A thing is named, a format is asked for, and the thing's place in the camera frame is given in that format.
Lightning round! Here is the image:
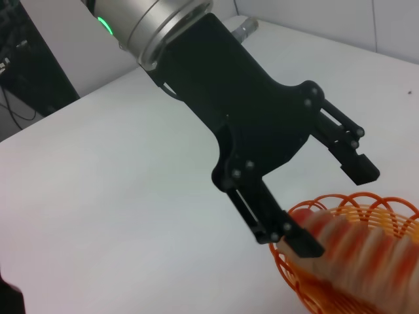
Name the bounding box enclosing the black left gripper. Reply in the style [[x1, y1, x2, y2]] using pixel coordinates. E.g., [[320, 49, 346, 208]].
[[145, 12, 325, 194]]

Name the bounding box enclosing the silver cylindrical connector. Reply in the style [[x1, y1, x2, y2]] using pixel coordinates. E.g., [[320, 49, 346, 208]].
[[231, 18, 259, 45]]

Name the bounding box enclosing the orange white striped bread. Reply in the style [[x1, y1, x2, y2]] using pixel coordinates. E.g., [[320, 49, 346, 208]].
[[278, 209, 419, 314]]

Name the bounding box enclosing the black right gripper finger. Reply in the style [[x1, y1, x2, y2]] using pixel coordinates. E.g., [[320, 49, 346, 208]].
[[0, 274, 26, 314]]

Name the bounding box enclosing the thin black cable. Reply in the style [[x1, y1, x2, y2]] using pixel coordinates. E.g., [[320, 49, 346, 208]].
[[0, 85, 37, 129]]

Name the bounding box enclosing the orange woven plastic basket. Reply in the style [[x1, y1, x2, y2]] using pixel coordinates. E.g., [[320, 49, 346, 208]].
[[268, 192, 419, 314]]

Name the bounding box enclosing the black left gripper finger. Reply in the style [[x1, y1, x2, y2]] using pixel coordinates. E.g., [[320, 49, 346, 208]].
[[310, 97, 380, 186], [224, 178, 325, 259]]

